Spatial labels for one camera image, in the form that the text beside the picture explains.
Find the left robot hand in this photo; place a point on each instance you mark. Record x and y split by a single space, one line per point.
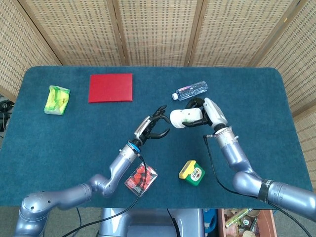
144 128

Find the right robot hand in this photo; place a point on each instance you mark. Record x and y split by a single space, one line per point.
214 114

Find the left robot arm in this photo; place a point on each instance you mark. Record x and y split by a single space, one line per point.
118 170

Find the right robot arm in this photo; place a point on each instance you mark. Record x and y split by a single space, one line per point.
234 158

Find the clear plastic water bottle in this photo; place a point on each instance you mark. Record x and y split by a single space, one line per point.
192 90

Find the red felt mat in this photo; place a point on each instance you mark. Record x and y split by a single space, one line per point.
111 87

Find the clear box of red capsules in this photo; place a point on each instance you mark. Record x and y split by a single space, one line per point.
138 182

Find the green tub with yellow lid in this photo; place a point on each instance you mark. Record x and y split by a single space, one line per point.
195 176

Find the blue table cloth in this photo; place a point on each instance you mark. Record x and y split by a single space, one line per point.
74 138

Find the green yellow tissue pack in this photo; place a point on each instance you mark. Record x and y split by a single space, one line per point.
56 100

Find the blue-grey robot torso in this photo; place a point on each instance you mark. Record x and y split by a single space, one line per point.
148 222

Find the rattan folding screen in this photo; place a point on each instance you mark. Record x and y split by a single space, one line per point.
160 29

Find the blue plastic container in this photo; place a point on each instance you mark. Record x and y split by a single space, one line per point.
211 219

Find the green gold foil packet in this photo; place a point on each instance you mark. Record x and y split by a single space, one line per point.
238 217

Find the orange storage crate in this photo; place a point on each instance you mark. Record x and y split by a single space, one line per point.
267 222

